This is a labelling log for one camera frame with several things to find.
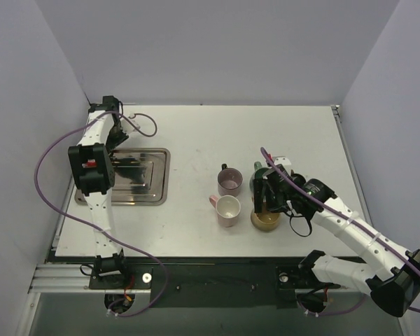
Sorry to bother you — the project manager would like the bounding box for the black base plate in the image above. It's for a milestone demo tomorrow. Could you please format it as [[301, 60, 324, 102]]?
[[89, 257, 323, 308]]

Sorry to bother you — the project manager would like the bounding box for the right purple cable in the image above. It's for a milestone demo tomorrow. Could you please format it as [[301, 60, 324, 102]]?
[[259, 146, 420, 312]]

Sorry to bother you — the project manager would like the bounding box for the light pink mug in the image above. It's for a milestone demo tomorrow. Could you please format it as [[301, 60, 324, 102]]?
[[209, 195, 241, 228]]

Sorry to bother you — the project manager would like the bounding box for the aluminium front rail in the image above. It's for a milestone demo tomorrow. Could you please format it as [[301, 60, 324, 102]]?
[[28, 262, 372, 294]]

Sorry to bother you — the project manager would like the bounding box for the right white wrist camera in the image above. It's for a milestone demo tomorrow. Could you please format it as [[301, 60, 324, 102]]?
[[273, 156, 292, 167]]

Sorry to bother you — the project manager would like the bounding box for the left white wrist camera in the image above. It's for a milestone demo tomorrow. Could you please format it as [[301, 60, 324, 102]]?
[[122, 113, 141, 134]]

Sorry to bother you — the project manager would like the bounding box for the steel tray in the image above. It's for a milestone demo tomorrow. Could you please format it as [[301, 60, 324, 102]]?
[[78, 148, 171, 206]]

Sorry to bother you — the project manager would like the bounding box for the beige mug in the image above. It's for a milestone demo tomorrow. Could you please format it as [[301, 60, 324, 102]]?
[[250, 211, 281, 232]]

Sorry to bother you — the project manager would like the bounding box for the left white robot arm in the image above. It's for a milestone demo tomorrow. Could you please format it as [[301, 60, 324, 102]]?
[[68, 96, 130, 288]]

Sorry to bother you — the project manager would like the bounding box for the green mug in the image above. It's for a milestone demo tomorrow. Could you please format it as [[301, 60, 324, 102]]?
[[249, 161, 271, 195]]

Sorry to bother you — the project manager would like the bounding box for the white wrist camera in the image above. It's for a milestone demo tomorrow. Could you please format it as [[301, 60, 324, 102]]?
[[122, 113, 141, 134], [273, 156, 292, 167]]

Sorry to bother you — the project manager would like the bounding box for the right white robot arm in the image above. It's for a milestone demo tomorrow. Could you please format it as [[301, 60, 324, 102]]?
[[252, 164, 420, 317]]

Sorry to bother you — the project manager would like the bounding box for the mauve pink mug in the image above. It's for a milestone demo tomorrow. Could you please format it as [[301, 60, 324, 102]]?
[[217, 163, 243, 197]]

